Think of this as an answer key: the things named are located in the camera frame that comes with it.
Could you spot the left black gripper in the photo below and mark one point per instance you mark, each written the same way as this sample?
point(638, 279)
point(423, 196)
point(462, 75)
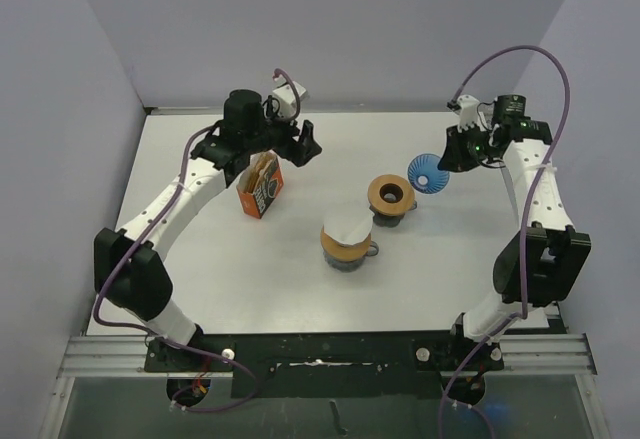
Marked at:
point(291, 149)

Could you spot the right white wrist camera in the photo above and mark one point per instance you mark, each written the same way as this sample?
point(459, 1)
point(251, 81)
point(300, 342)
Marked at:
point(466, 108)

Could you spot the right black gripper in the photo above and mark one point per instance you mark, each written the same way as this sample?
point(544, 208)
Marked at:
point(453, 158)

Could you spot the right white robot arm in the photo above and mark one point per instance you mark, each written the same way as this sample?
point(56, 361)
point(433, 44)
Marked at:
point(542, 261)

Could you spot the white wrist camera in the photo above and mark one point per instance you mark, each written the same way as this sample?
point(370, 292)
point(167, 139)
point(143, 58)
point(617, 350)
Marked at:
point(466, 108)
point(282, 105)

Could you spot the white paper coffee filter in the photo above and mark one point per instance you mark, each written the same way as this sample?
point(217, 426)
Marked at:
point(348, 226)

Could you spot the grey glass carafe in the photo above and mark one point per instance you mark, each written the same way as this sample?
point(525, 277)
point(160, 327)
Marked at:
point(352, 265)

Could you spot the grey plastic dripper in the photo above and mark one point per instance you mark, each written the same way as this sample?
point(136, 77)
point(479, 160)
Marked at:
point(390, 221)

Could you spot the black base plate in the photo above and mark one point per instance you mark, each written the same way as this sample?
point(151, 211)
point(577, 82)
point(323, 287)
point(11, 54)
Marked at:
point(332, 365)

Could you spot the orange coffee filter box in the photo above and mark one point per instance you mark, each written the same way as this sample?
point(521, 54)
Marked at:
point(260, 184)

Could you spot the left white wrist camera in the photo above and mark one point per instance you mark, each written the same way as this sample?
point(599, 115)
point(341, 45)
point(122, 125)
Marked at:
point(282, 105)

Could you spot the blue plastic dripper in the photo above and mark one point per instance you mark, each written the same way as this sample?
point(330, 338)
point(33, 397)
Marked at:
point(425, 176)

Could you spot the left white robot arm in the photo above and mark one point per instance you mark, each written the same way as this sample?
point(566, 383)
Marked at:
point(129, 269)

